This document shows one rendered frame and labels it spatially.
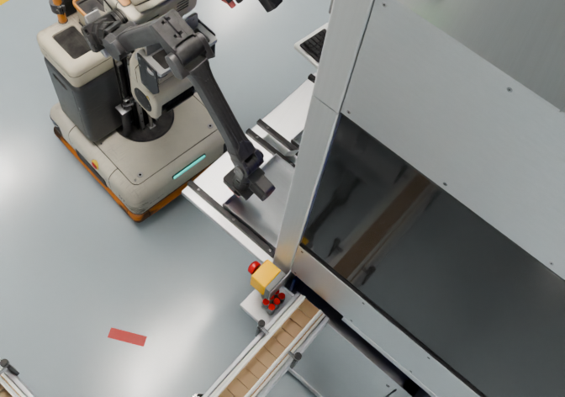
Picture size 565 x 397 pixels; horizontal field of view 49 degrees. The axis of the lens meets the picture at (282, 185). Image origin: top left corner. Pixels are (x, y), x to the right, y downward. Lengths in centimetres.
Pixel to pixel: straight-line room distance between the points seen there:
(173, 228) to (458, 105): 219
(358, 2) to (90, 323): 219
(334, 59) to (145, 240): 205
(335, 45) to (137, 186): 186
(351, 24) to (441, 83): 16
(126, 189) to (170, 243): 35
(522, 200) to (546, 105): 19
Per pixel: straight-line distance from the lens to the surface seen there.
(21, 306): 295
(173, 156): 283
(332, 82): 107
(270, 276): 178
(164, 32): 159
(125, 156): 285
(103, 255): 295
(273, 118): 222
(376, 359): 192
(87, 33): 205
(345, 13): 96
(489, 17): 91
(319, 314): 183
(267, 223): 201
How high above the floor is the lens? 270
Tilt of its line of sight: 61 degrees down
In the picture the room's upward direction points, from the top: 12 degrees clockwise
